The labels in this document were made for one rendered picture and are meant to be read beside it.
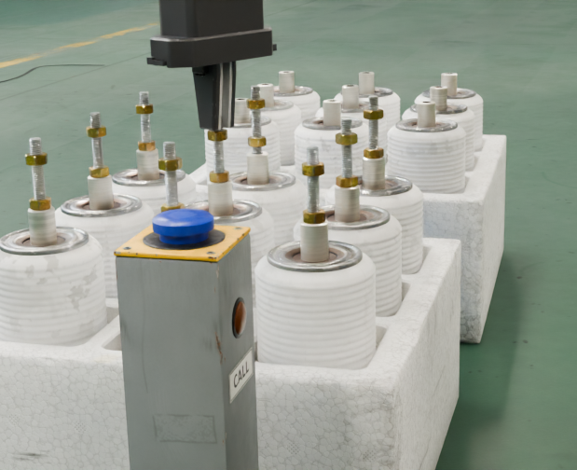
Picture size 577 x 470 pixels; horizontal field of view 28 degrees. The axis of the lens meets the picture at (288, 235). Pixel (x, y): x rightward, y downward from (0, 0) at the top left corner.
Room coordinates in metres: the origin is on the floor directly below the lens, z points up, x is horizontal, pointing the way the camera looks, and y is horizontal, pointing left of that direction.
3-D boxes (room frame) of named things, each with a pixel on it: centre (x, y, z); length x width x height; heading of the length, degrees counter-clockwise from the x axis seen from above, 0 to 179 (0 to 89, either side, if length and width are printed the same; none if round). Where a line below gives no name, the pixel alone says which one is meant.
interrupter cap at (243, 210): (1.03, 0.06, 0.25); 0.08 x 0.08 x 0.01
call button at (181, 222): (0.73, 0.07, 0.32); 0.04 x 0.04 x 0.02
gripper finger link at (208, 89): (1.02, 0.07, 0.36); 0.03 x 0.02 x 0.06; 44
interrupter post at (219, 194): (1.03, 0.06, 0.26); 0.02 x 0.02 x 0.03
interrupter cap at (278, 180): (1.14, 0.03, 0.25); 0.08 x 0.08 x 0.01
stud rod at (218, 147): (1.03, 0.06, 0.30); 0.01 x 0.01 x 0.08
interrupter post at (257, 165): (1.14, 0.03, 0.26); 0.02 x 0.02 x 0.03
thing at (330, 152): (1.44, -0.06, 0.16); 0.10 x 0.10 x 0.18
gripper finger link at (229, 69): (1.04, 0.05, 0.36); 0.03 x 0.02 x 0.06; 44
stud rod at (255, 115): (1.14, 0.03, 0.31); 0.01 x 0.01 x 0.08
